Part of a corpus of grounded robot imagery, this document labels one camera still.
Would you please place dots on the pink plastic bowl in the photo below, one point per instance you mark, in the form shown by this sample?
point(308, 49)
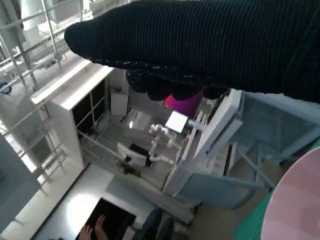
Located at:
point(295, 205)

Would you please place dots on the small white panel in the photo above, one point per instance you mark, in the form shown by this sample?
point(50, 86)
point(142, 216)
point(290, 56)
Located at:
point(176, 122)

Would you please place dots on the monitor with magenta screen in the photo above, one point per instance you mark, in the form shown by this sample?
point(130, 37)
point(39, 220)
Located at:
point(185, 105)

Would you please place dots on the small white box cabinet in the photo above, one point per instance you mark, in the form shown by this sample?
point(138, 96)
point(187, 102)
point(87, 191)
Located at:
point(119, 103)

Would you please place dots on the white backed monitor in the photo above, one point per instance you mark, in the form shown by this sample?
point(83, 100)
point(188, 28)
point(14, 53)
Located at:
point(125, 150)

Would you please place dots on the white desk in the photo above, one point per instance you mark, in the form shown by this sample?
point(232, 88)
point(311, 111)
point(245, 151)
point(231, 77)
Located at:
point(220, 120)

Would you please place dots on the grey office chair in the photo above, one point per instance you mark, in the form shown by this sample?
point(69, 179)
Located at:
point(220, 190)

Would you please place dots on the white open shelf cabinet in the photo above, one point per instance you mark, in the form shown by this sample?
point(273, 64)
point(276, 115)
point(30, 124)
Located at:
point(65, 120)

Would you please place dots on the large black panel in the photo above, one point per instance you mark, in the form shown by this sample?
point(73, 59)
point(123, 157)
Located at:
point(115, 212)

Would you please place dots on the person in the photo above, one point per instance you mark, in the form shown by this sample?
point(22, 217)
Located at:
point(98, 230)

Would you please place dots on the silver metal pipe rack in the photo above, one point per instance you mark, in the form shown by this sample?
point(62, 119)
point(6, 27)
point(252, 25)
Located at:
point(52, 37)

